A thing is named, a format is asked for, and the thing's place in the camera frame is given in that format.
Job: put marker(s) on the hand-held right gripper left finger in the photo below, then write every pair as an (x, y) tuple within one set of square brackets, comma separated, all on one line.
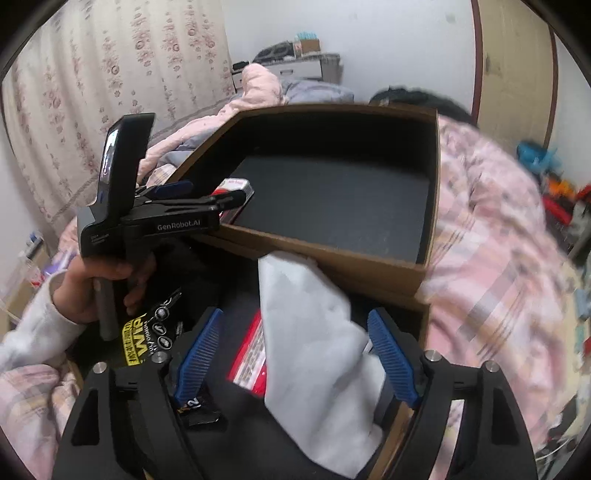
[(198, 360)]

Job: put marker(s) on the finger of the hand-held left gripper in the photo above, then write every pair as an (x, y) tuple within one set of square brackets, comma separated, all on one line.
[(175, 188), (194, 202)]

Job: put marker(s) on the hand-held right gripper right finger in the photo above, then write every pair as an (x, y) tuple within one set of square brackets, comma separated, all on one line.
[(392, 364)]

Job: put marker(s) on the red and white packet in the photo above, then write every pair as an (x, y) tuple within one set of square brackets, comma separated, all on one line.
[(251, 360), (238, 184)]

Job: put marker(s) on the black packet with yellow label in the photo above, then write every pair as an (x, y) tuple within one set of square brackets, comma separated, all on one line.
[(138, 341)]

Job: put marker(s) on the white cloth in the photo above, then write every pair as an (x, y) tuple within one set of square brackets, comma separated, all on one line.
[(314, 350)]

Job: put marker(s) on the shallow brown box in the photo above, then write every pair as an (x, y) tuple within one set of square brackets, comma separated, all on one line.
[(332, 203)]

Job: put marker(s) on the person's left forearm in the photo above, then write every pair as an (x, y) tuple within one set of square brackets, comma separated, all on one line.
[(32, 332)]

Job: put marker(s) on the person's left hand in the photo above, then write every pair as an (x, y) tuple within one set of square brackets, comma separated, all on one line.
[(83, 281)]

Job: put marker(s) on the floral curtain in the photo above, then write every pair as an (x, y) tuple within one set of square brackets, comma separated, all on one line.
[(101, 92)]

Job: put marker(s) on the pink fluffy blanket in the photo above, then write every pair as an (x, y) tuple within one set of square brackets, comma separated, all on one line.
[(258, 87)]

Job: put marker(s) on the pink plaid blanket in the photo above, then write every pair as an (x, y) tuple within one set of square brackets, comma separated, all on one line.
[(485, 230)]

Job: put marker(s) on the grey duvet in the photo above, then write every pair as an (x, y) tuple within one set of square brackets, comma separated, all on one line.
[(314, 92)]

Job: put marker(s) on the white drawer unit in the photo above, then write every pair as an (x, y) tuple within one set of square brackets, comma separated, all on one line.
[(300, 67)]

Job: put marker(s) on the red and orange clutter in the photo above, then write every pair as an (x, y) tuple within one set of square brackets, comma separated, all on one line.
[(561, 198)]

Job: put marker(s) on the pile of dark clothes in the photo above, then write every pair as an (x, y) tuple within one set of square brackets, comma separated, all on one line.
[(415, 99)]

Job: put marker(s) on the blue plastic toy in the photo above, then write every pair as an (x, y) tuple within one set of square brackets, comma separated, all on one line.
[(538, 157)]

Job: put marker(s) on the cream wooden door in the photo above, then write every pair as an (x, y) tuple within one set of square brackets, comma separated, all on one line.
[(512, 69)]

